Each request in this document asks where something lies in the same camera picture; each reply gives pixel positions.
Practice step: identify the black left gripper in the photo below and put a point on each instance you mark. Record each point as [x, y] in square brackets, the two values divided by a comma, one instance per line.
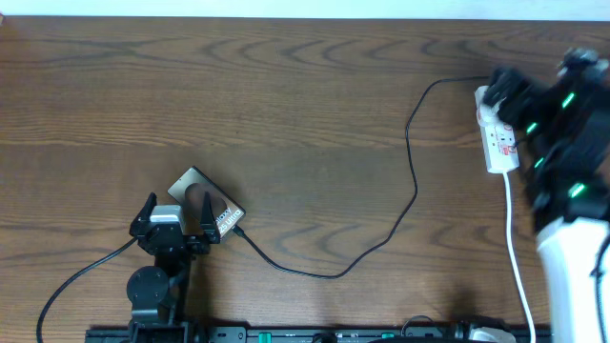
[172, 240]

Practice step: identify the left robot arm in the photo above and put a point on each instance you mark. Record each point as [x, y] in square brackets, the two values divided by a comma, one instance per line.
[158, 292]

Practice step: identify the white USB charger plug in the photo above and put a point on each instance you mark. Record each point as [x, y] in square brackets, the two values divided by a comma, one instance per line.
[480, 92]

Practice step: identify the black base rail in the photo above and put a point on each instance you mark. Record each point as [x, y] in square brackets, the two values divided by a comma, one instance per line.
[417, 332]

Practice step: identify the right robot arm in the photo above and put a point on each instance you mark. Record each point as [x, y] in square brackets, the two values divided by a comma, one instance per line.
[569, 197]

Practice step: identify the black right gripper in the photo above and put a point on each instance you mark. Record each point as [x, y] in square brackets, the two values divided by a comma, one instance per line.
[528, 94]

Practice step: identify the white power strip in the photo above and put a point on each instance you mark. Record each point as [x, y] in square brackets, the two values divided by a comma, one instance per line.
[498, 141]

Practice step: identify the Galaxy smartphone with reflective screen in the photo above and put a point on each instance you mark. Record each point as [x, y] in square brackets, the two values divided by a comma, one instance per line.
[215, 210]

